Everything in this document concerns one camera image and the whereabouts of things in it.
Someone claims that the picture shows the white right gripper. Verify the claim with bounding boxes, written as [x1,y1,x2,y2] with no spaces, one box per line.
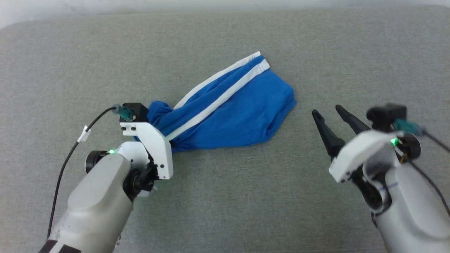
[311,104,398,184]

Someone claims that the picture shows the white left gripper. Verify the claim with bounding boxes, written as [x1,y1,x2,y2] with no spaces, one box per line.
[120,122,174,181]

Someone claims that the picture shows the blue shorts with white stripes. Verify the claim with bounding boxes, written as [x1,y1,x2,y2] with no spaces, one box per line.
[135,51,297,153]

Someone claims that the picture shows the grey fabric sofa cushion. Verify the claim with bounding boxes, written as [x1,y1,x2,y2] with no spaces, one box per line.
[0,4,450,253]

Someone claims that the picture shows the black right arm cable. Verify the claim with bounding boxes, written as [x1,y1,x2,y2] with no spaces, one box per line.
[393,119,450,154]

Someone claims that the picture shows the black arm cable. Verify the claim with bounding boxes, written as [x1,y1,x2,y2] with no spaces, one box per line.
[47,105,136,240]
[393,119,450,154]

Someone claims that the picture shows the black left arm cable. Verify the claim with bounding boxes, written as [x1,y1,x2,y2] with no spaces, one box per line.
[47,105,136,240]

